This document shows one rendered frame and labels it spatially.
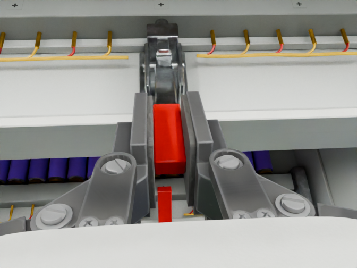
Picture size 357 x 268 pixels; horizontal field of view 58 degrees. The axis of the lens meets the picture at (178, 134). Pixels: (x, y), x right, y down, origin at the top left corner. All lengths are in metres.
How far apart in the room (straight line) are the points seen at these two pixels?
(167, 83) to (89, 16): 0.06
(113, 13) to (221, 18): 0.06
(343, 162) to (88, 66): 0.23
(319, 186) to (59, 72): 0.27
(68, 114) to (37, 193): 0.18
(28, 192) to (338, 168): 0.30
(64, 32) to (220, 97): 0.10
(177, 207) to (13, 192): 0.17
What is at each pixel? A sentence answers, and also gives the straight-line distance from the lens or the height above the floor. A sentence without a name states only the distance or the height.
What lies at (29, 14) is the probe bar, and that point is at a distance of 0.21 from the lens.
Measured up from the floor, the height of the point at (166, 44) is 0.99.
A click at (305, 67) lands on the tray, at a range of 0.22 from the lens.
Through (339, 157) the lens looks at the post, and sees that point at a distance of 0.33.
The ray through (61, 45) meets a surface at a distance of 0.21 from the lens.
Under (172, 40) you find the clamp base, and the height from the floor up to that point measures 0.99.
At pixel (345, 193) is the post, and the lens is 0.33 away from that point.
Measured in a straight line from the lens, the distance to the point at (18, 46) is 0.22.
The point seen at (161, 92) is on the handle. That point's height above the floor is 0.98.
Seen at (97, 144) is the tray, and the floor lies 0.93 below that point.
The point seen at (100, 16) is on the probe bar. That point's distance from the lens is 0.20.
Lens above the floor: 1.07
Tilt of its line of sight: 42 degrees down
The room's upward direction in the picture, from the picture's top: 2 degrees clockwise
